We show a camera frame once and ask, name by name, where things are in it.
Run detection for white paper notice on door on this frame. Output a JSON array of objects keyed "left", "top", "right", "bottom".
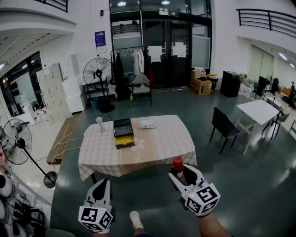
[
  {"left": 172, "top": 42, "right": 188, "bottom": 58},
  {"left": 147, "top": 45, "right": 163, "bottom": 63}
]

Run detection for black bin with yellow lid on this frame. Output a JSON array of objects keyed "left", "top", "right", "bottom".
[{"left": 206, "top": 73, "right": 219, "bottom": 92}]

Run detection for grey chair with black frame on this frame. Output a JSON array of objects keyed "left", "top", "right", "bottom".
[{"left": 128, "top": 73, "right": 153, "bottom": 108}]

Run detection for black balcony railing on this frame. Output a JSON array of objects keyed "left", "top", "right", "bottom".
[
  {"left": 236, "top": 8, "right": 296, "bottom": 38},
  {"left": 34, "top": 0, "right": 69, "bottom": 13}
]

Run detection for table with checked tablecloth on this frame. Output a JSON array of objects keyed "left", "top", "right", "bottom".
[{"left": 78, "top": 114, "right": 198, "bottom": 185}]

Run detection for black metal shelf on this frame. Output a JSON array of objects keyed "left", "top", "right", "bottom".
[{"left": 81, "top": 78, "right": 111, "bottom": 107}]

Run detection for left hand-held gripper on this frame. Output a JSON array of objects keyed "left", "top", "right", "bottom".
[{"left": 78, "top": 178, "right": 116, "bottom": 234}]

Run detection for tilted black standing fan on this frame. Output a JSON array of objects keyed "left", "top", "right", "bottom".
[{"left": 0, "top": 118, "right": 58, "bottom": 189}]

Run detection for white cable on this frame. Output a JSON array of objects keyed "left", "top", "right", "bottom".
[{"left": 49, "top": 131, "right": 85, "bottom": 163}]

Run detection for black hanging coat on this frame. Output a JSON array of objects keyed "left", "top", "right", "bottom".
[{"left": 114, "top": 52, "right": 131, "bottom": 100}]

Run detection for small white cabinet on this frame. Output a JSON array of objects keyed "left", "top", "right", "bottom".
[{"left": 23, "top": 103, "right": 37, "bottom": 126}]

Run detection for wooden pallet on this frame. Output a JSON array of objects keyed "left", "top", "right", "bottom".
[{"left": 46, "top": 112, "right": 82, "bottom": 165}]

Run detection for stack of white boxes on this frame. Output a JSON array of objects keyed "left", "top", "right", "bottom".
[
  {"left": 62, "top": 77, "right": 87, "bottom": 113},
  {"left": 36, "top": 63, "right": 73, "bottom": 125}
]

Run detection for red-capped dark bottle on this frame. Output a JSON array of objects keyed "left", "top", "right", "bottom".
[{"left": 170, "top": 156, "right": 185, "bottom": 180}]

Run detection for white shoe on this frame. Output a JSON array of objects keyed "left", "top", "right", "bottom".
[{"left": 129, "top": 211, "right": 144, "bottom": 230}]

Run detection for white hanging coats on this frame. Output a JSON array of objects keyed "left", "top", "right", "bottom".
[{"left": 132, "top": 48, "right": 145, "bottom": 75}]

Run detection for blue white wall poster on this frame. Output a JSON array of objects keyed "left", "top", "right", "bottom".
[{"left": 94, "top": 30, "right": 108, "bottom": 55}]

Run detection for white square table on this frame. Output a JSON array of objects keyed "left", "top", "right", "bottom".
[{"left": 235, "top": 99, "right": 280, "bottom": 156}]

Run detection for person's right forearm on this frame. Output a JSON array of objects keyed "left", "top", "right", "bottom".
[{"left": 197, "top": 212, "right": 232, "bottom": 237}]

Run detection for black and yellow box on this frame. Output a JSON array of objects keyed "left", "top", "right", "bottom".
[{"left": 113, "top": 118, "right": 136, "bottom": 150}]

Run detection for black cabinet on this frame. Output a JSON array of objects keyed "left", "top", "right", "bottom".
[{"left": 220, "top": 70, "right": 242, "bottom": 98}]

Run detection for open brown cardboard box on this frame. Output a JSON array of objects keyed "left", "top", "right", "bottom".
[{"left": 190, "top": 70, "right": 212, "bottom": 96}]

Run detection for white green wipes packet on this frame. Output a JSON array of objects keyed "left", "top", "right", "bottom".
[{"left": 138, "top": 120, "right": 156, "bottom": 130}]

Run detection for upright black standing fan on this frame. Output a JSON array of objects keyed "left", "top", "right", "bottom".
[{"left": 82, "top": 57, "right": 116, "bottom": 114}]

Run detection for group of white jugs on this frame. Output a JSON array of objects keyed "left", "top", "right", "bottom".
[{"left": 34, "top": 108, "right": 50, "bottom": 126}]

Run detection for black clothes rack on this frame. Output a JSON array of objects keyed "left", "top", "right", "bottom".
[{"left": 110, "top": 46, "right": 146, "bottom": 78}]

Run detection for black dining chair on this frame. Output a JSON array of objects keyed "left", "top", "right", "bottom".
[{"left": 209, "top": 106, "right": 241, "bottom": 155}]

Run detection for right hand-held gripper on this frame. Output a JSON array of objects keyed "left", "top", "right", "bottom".
[{"left": 168, "top": 163, "right": 222, "bottom": 217}]

